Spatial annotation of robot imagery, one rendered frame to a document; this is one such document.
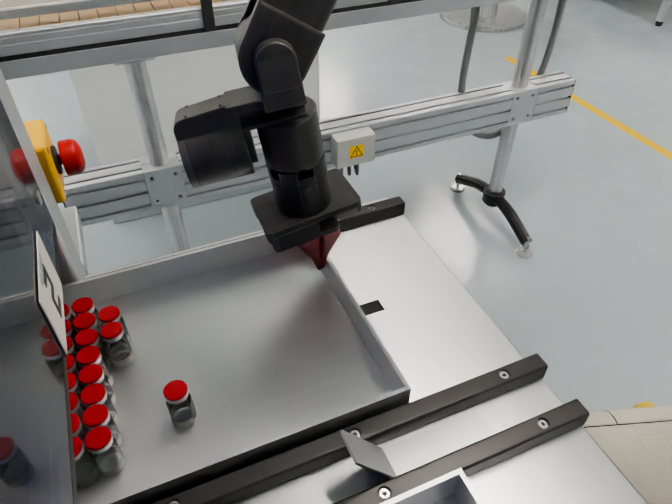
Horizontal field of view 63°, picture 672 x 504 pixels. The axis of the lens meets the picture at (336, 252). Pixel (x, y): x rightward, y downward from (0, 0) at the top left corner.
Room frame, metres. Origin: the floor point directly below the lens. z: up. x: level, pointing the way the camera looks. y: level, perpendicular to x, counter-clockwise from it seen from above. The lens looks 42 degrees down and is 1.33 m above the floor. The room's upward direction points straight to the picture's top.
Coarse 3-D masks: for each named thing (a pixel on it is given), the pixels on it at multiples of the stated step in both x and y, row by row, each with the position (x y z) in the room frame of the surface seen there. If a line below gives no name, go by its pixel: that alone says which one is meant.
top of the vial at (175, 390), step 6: (168, 384) 0.28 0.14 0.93; (174, 384) 0.28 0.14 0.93; (180, 384) 0.28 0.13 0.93; (186, 384) 0.28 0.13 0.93; (168, 390) 0.28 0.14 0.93; (174, 390) 0.28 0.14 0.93; (180, 390) 0.28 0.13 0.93; (186, 390) 0.28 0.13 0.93; (168, 396) 0.27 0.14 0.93; (174, 396) 0.27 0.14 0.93; (180, 396) 0.27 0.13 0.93
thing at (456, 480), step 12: (432, 480) 0.20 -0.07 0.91; (444, 480) 0.20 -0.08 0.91; (456, 480) 0.21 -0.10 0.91; (468, 480) 0.20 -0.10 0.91; (408, 492) 0.19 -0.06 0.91; (420, 492) 0.19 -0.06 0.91; (432, 492) 0.20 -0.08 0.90; (444, 492) 0.20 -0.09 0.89; (456, 492) 0.20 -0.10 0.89; (468, 492) 0.19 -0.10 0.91
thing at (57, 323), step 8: (40, 240) 0.34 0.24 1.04; (40, 248) 0.33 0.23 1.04; (40, 256) 0.32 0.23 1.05; (48, 256) 0.34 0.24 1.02; (40, 264) 0.31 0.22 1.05; (48, 264) 0.33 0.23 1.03; (40, 272) 0.30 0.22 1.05; (48, 272) 0.32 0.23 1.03; (56, 272) 0.34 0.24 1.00; (40, 280) 0.29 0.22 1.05; (48, 280) 0.31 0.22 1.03; (56, 280) 0.33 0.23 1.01; (40, 288) 0.28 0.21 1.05; (48, 288) 0.30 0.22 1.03; (56, 288) 0.32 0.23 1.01; (40, 296) 0.27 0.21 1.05; (48, 296) 0.29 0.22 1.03; (56, 296) 0.31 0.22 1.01; (40, 304) 0.26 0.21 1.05; (48, 304) 0.28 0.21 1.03; (48, 312) 0.27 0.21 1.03; (56, 312) 0.29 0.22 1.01; (48, 320) 0.26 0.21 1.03; (56, 320) 0.28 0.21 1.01; (64, 320) 0.30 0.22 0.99; (56, 328) 0.27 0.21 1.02; (64, 328) 0.29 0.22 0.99; (56, 336) 0.26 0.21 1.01; (64, 336) 0.28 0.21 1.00; (64, 344) 0.27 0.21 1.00
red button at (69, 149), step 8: (64, 144) 0.54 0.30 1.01; (72, 144) 0.54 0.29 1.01; (64, 152) 0.53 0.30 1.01; (72, 152) 0.53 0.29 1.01; (80, 152) 0.54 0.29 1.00; (64, 160) 0.52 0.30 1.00; (72, 160) 0.52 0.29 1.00; (80, 160) 0.53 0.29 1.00; (64, 168) 0.52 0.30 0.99; (72, 168) 0.52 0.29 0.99; (80, 168) 0.53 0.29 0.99
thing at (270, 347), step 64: (192, 256) 0.47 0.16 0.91; (256, 256) 0.49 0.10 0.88; (128, 320) 0.39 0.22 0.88; (192, 320) 0.39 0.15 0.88; (256, 320) 0.39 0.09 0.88; (320, 320) 0.39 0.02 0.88; (128, 384) 0.31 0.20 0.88; (192, 384) 0.31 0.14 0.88; (256, 384) 0.31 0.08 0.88; (320, 384) 0.31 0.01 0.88; (384, 384) 0.31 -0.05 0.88; (128, 448) 0.25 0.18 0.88; (192, 448) 0.25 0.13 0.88; (256, 448) 0.23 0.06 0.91
